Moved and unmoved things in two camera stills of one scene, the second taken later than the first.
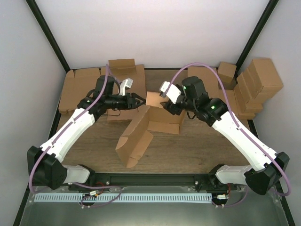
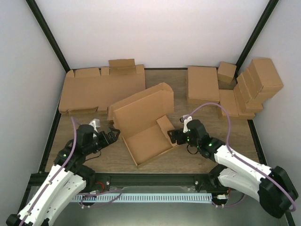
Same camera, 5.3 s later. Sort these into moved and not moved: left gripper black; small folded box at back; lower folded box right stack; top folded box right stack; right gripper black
Moved: left gripper black; right gripper black
Not moved: small folded box at back; top folded box right stack; lower folded box right stack
